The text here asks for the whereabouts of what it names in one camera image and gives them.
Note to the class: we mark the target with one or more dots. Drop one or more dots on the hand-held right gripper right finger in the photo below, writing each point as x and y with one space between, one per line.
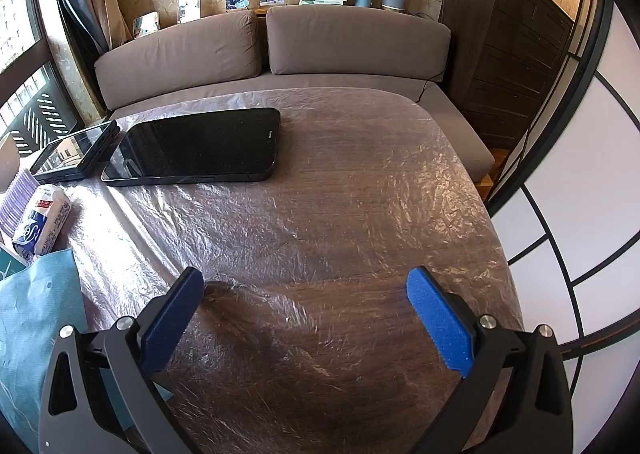
440 319

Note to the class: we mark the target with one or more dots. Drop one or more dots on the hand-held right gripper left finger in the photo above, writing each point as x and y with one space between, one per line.
170 319

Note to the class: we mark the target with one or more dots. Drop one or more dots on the teal paper booklet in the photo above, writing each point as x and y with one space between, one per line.
35 309

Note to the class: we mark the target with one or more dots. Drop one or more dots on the white and blue tissue packet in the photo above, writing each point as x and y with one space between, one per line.
42 219

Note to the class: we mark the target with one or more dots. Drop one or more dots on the purple hair roller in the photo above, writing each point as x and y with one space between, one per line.
17 196

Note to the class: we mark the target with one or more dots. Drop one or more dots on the clear plastic table cover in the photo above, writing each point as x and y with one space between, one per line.
350 234

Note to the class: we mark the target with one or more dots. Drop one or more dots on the large black tablet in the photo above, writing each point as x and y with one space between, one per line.
195 144

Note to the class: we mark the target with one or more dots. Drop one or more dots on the tablet in dark blue case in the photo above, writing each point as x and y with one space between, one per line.
70 152

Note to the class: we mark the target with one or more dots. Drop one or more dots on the white panel sliding door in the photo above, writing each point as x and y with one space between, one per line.
600 184

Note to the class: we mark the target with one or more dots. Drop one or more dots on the brown sofa back cushion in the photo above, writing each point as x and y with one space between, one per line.
350 42
175 59

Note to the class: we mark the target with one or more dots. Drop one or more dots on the window with lattice railing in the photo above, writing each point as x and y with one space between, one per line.
30 84

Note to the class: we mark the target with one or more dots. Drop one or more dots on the dark wooden cabinet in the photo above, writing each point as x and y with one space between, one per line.
505 34

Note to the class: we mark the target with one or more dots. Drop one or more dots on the rounded photo frame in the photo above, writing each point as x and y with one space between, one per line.
146 25

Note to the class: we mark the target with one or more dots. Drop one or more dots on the upright acrylic photo frame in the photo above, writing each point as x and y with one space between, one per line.
190 7

